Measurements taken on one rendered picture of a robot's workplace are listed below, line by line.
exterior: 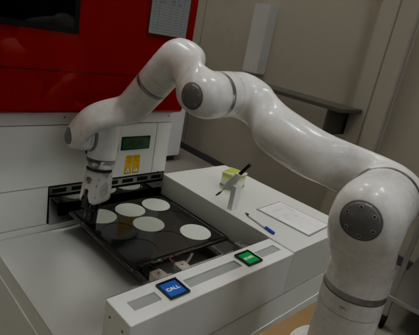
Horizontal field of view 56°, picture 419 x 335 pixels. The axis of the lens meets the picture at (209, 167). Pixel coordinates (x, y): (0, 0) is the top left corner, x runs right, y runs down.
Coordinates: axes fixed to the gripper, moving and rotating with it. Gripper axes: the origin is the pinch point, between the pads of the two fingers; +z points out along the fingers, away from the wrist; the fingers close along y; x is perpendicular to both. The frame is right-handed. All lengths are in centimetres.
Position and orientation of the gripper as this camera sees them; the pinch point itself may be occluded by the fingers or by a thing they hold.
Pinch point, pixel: (90, 216)
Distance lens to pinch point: 126.1
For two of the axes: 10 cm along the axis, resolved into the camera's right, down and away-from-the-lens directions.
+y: 2.9, -1.2, 9.5
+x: -9.3, -2.6, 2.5
